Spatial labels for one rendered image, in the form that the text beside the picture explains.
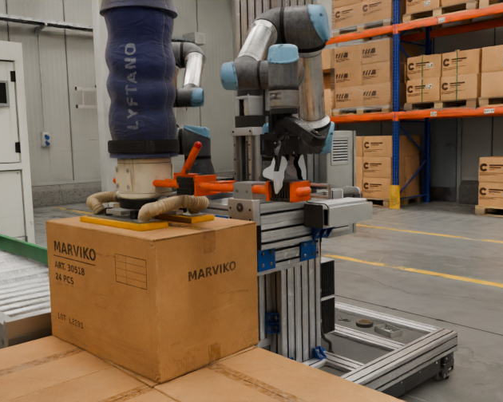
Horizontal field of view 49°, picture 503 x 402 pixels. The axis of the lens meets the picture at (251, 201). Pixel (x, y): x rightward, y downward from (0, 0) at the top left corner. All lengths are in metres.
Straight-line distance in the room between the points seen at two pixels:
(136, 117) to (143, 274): 0.49
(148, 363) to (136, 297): 0.19
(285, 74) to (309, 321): 1.40
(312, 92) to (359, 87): 8.06
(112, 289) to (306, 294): 1.03
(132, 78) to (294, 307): 1.21
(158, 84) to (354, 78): 8.42
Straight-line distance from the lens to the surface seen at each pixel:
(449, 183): 10.54
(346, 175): 2.51
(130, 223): 1.67
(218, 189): 1.52
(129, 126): 1.72
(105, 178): 5.39
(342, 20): 10.35
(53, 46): 11.90
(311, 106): 1.94
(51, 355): 1.91
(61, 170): 11.77
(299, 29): 1.82
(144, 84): 1.73
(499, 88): 8.81
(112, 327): 1.73
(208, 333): 1.67
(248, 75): 1.49
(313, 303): 2.50
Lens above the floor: 1.20
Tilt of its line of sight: 6 degrees down
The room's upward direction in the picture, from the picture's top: 1 degrees counter-clockwise
